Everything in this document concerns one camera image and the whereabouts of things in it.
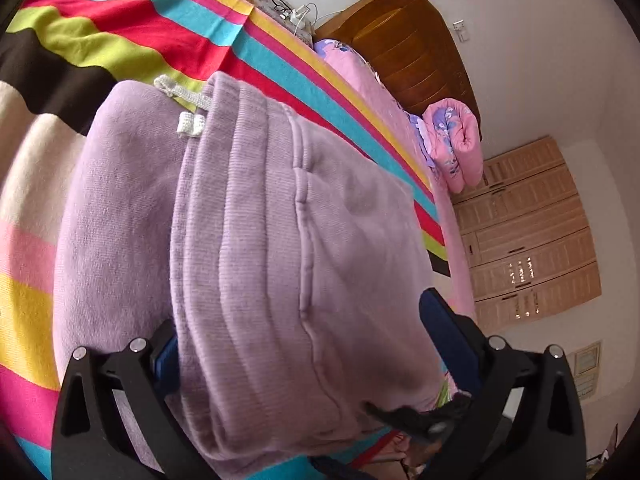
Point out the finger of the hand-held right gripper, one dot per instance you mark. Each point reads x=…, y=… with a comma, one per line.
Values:
x=415, y=422

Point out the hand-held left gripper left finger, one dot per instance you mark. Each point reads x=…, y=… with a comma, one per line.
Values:
x=164, y=365

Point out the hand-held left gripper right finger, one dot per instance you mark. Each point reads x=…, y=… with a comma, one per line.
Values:
x=447, y=335

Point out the lilac pants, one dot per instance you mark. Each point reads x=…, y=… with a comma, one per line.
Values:
x=275, y=260

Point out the light wooden wardrobe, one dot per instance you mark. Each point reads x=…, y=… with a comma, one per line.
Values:
x=530, y=220

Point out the rolled pink floral quilt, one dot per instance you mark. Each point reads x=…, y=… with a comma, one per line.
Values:
x=460, y=145

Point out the pink floral bed sheet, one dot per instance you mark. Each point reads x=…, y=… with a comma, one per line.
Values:
x=380, y=105

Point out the dark panelled wooden headboard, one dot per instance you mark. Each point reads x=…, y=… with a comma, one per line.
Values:
x=400, y=45

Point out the rainbow striped blanket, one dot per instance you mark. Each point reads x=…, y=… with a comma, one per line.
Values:
x=125, y=15

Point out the white charger plug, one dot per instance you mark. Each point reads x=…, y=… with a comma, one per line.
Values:
x=300, y=14

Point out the eyeglasses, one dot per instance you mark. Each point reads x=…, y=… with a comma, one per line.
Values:
x=275, y=2

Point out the wall poster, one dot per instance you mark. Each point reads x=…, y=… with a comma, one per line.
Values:
x=586, y=365

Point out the white wall socket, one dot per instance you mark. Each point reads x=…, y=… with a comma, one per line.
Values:
x=461, y=30

